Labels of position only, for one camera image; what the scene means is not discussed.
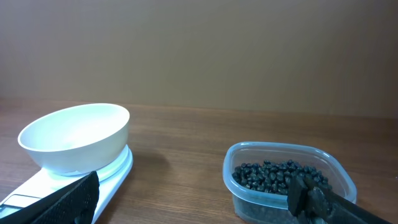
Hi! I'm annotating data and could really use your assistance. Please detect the white bowl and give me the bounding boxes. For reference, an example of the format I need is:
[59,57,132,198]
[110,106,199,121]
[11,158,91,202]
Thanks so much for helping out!
[17,103,130,175]

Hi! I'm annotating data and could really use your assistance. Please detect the black beans in container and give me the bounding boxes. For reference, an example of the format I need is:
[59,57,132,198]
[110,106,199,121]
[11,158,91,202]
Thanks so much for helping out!
[231,159,333,195]

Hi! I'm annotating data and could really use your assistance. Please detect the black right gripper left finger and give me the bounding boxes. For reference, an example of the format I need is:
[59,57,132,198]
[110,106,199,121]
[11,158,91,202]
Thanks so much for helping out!
[1,171,100,224]

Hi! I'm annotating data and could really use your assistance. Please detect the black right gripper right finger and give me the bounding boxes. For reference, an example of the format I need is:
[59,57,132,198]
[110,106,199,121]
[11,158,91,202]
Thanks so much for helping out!
[287,176,390,224]

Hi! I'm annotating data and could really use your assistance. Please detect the white digital kitchen scale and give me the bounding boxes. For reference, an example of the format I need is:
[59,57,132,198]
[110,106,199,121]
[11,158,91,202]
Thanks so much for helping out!
[1,146,133,223]

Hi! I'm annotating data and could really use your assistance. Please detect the clear plastic container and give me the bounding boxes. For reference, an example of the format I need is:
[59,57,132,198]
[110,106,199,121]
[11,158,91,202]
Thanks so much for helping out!
[223,142,357,224]

